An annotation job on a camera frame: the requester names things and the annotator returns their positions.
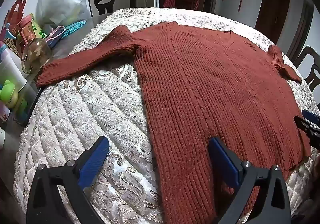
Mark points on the green frog toy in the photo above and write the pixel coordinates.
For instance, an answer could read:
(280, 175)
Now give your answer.
(8, 94)

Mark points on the red gift bag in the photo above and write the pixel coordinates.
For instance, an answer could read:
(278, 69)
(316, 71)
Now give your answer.
(13, 11)

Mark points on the pink and blue pouch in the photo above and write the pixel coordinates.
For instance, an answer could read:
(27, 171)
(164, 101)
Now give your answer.
(55, 36)

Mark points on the white bottle with blue cap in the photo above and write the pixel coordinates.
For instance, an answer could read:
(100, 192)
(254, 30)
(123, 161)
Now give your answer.
(10, 66)

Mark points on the white quilted blanket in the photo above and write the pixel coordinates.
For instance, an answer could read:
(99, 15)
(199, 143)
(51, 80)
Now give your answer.
(75, 114)

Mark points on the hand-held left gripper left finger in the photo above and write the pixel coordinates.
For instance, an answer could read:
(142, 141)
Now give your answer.
(96, 154)

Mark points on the brown wooden door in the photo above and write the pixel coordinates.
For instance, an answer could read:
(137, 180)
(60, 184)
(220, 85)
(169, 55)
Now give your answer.
(272, 6)

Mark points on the white plastic bag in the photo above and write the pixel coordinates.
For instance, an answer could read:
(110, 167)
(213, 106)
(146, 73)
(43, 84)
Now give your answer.
(60, 1)

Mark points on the teal woven mat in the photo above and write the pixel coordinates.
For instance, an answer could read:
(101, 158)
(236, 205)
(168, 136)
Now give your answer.
(75, 26)

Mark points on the rust red knit sweater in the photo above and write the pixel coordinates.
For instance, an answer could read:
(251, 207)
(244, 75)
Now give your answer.
(200, 76)

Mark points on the green leaf print packet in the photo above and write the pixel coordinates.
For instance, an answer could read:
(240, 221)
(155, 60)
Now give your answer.
(39, 30)

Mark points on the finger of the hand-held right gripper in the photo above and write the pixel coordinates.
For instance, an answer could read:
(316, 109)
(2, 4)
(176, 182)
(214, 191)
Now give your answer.
(310, 115)
(306, 126)

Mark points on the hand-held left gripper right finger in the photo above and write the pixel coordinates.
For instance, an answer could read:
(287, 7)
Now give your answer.
(222, 161)

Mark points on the dark framed door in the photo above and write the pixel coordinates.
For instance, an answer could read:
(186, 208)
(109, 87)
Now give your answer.
(300, 31)

